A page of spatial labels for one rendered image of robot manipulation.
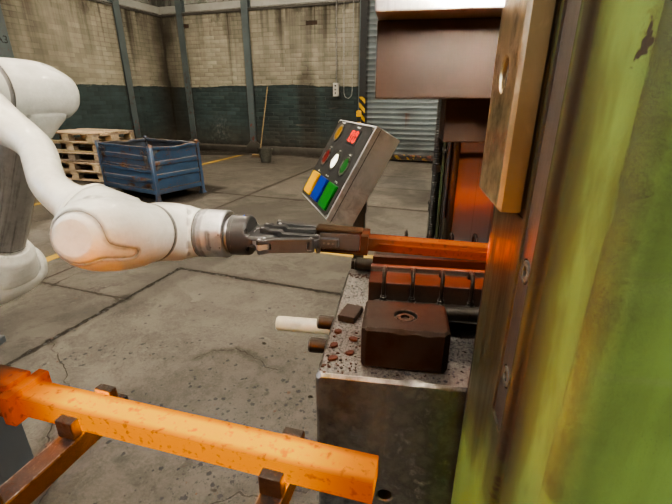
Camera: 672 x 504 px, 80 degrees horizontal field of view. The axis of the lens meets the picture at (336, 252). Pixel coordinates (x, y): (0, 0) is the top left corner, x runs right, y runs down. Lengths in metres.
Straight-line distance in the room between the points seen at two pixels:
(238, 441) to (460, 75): 0.50
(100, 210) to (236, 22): 9.59
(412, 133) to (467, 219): 7.75
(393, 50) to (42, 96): 0.85
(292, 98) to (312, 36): 1.28
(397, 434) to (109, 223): 0.49
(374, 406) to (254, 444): 0.25
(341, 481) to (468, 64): 0.50
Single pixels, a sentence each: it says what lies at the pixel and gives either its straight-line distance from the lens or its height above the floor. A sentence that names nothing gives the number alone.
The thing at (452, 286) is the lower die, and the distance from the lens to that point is 0.67.
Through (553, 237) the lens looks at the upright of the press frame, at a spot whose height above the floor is 1.18.
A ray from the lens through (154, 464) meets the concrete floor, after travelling 1.82.
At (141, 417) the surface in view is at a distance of 0.45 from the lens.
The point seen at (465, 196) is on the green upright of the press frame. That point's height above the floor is 1.08.
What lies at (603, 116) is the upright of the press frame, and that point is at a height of 1.26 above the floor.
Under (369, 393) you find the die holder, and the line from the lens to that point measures 0.59.
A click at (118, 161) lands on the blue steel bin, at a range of 6.13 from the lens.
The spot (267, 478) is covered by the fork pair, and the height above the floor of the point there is 0.99.
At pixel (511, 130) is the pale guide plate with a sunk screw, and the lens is 0.35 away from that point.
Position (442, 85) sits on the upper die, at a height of 1.29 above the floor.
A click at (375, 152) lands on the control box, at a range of 1.10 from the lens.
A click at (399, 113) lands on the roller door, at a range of 8.62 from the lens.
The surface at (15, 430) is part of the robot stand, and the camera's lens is 1.71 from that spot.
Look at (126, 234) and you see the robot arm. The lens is 0.64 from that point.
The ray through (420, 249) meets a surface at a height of 1.03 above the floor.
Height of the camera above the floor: 1.27
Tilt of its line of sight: 21 degrees down
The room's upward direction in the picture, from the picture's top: straight up
